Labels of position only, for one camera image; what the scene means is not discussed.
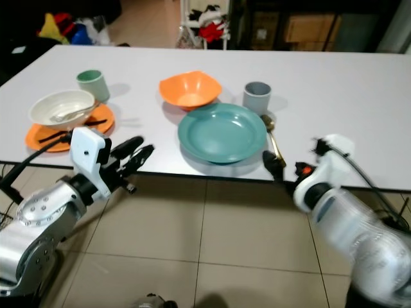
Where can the wide brown cardboard box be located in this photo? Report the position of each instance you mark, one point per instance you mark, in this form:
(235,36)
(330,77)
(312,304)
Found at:
(311,28)

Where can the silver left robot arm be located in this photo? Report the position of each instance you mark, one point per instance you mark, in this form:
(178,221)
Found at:
(48,221)

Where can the teal round plate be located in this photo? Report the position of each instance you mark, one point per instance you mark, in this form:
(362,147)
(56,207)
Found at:
(221,133)

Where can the grey cup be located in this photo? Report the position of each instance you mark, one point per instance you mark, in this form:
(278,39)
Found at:
(257,100)

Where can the red soft toy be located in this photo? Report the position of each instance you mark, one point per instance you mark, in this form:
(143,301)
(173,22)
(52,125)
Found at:
(63,23)

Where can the small white card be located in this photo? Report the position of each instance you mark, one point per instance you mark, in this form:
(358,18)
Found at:
(19,50)

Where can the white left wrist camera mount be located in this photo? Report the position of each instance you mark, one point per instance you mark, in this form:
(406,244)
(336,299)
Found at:
(87,151)

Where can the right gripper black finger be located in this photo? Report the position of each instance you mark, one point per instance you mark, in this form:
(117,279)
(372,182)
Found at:
(279,174)
(271,159)

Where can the orange bowl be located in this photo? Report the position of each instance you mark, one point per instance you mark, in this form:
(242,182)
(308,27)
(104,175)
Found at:
(189,90)

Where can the black slim utensil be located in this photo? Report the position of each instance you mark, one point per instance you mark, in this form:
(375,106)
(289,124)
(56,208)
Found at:
(54,136)

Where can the red and black plush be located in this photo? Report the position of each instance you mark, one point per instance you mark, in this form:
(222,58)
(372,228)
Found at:
(212,29)

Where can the grey robot foot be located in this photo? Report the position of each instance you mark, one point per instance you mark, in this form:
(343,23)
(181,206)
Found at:
(154,301)

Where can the blue toy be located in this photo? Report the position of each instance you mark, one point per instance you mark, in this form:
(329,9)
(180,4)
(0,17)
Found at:
(80,36)

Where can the gold metal spoon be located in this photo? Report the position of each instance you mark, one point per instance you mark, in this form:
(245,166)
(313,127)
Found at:
(268,121)

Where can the yellow soft toy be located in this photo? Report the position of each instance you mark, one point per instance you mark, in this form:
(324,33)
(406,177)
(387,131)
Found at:
(50,31)

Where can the small brown cardboard box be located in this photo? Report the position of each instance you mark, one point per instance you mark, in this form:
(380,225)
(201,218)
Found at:
(264,28)

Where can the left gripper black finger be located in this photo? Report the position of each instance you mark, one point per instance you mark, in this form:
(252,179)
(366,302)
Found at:
(128,147)
(141,158)

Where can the orange round plate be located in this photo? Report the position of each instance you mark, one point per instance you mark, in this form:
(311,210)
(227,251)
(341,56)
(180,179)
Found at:
(37,141)

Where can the pale green cup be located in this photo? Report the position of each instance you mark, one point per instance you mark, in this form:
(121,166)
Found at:
(95,90)

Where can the cream white bowl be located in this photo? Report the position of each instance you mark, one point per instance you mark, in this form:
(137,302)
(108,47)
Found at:
(43,115)

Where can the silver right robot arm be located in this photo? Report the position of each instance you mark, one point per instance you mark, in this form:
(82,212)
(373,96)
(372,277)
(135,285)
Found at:
(356,234)

